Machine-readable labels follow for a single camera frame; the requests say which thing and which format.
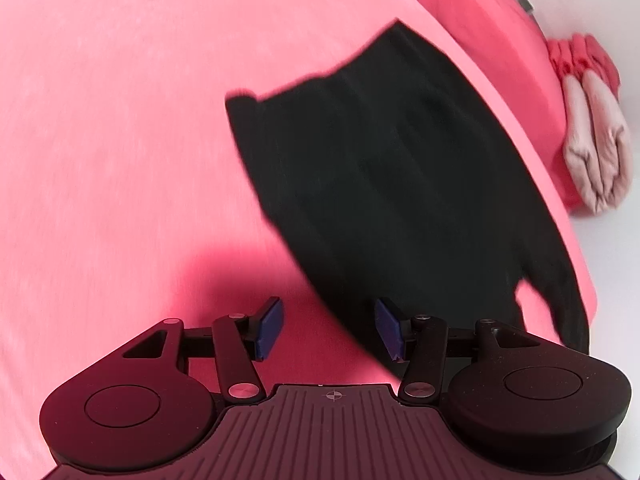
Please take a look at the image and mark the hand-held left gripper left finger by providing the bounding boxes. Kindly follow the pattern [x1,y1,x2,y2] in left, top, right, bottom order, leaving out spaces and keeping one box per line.
[122,296,286,405]

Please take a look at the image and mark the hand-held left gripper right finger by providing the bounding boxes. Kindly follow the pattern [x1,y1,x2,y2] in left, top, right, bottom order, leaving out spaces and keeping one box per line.
[375,297,543,405]

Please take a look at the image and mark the black pants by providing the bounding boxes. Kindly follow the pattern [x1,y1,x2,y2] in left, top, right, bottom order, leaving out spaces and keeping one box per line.
[225,18,591,386]

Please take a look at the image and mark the pink bed blanket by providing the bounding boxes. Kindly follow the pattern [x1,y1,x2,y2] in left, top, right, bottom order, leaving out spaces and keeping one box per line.
[0,0,601,476]

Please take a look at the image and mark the folded pale pink blanket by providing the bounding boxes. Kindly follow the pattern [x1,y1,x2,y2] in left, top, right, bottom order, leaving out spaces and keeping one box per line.
[562,69,635,213]

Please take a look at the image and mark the red bed sheet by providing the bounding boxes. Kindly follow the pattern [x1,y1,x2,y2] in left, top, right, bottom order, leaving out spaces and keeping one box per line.
[387,0,583,208]

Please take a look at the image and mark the crumpled red cloth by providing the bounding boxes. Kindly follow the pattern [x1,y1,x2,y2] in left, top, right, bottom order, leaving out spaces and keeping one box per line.
[546,33,621,91]

